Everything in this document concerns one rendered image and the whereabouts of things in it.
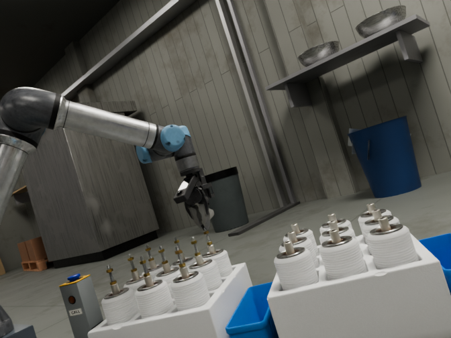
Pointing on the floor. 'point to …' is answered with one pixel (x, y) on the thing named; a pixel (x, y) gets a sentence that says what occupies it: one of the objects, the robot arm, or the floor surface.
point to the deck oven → (88, 194)
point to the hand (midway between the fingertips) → (203, 227)
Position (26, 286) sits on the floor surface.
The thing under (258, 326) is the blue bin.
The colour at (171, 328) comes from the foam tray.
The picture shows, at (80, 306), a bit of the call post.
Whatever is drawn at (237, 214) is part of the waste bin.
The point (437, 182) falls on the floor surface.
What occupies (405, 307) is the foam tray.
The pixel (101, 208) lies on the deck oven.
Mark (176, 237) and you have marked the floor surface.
